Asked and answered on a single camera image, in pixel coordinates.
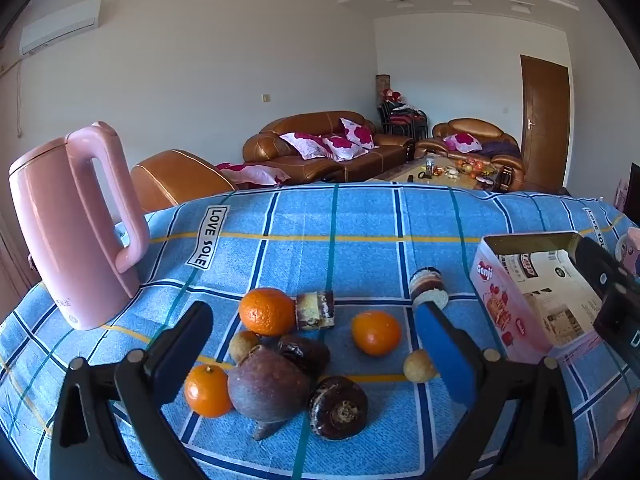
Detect purple blanket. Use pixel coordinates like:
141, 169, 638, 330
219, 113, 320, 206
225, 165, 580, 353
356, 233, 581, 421
480, 140, 521, 158

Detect purple beetroot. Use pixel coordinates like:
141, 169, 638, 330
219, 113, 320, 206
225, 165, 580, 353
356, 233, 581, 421
227, 345, 313, 441

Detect brown wooden door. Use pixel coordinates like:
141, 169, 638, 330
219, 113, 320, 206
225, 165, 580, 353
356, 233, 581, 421
520, 54, 571, 191

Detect white wall pipe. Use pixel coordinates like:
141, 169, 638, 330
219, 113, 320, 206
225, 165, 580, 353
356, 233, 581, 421
14, 55, 25, 138

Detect dark brown water chestnut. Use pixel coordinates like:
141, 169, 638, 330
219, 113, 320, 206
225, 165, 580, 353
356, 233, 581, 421
277, 334, 331, 376
307, 376, 369, 442

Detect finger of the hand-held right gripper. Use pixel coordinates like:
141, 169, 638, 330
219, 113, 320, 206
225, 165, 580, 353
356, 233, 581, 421
575, 235, 640, 306

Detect tan longan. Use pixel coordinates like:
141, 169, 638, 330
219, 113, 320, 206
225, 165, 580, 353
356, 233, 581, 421
403, 349, 438, 383
230, 330, 261, 365

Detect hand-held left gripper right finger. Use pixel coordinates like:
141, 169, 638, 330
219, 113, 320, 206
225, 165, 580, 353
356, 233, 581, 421
414, 302, 576, 480

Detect blue plaid cloth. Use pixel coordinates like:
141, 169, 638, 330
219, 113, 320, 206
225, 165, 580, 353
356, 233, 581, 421
0, 182, 640, 480

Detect brown leather chair back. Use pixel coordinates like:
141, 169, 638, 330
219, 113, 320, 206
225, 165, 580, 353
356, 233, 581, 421
131, 150, 236, 213

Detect wooden coffee table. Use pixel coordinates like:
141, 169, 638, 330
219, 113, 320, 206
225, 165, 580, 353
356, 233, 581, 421
365, 155, 501, 191

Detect small orange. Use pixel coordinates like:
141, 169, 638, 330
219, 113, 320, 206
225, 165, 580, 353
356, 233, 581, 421
184, 364, 235, 418

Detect pink electric kettle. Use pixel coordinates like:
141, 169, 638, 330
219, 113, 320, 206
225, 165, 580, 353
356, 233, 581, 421
9, 121, 151, 331

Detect stacked dark chairs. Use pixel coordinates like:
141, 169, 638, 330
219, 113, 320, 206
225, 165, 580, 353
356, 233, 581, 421
380, 101, 428, 138

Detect black television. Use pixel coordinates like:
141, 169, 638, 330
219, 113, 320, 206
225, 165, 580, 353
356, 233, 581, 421
627, 162, 640, 213

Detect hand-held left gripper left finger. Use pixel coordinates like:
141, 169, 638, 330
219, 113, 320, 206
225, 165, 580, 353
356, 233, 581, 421
50, 301, 215, 480

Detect brown leather sofa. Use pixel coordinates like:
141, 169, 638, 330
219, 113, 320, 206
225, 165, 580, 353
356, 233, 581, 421
243, 110, 416, 184

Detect white floral pillow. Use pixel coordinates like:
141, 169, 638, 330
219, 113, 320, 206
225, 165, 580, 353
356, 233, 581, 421
444, 132, 483, 153
322, 135, 368, 162
340, 117, 376, 150
280, 132, 333, 161

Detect pink tin box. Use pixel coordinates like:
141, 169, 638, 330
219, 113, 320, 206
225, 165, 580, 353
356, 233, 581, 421
469, 231, 608, 361

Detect large wrinkly orange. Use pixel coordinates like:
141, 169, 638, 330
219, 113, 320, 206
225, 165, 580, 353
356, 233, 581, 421
239, 287, 296, 337

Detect smooth orange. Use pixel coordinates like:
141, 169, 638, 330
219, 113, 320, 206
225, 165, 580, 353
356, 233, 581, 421
351, 311, 402, 357

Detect person's right hand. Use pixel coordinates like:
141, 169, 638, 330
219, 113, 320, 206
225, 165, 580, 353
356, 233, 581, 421
597, 391, 640, 466

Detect assorted fruit pile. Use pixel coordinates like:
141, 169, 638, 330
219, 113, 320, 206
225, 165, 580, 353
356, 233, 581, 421
435, 157, 496, 181

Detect brown leather armchair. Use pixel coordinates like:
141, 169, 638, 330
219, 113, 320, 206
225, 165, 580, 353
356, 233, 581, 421
415, 118, 526, 191

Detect white air conditioner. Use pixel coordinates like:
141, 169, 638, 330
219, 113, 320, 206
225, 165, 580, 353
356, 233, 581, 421
20, 0, 101, 56

